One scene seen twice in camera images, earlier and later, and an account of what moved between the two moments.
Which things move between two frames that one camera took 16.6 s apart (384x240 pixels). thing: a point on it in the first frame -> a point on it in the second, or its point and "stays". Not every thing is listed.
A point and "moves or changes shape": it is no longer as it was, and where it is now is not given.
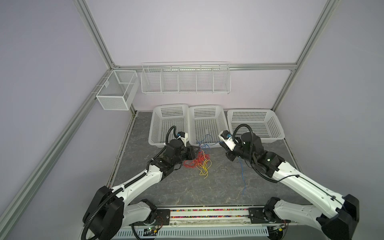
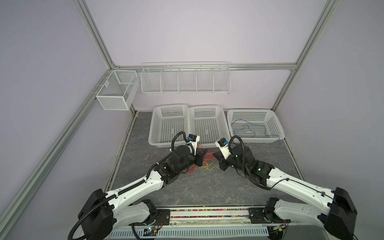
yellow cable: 204,168 moves or changes shape
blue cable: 242,168 -> 264,126
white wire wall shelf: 209,77 stays
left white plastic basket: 165,116 stays
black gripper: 183,136 -> 193,139
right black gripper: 229,153 -> 222,161
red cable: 201,158 moves or changes shape
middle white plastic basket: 205,122 stays
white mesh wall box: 119,90 stays
